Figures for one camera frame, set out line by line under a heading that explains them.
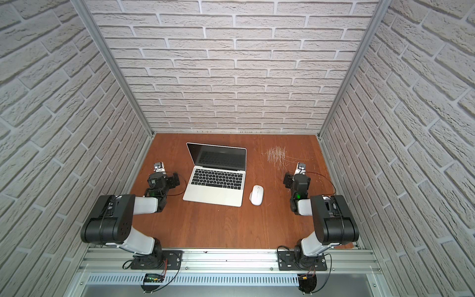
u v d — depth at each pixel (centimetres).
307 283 70
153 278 72
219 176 98
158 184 73
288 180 85
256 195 90
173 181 86
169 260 74
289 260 74
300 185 73
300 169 80
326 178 100
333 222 46
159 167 82
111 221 45
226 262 75
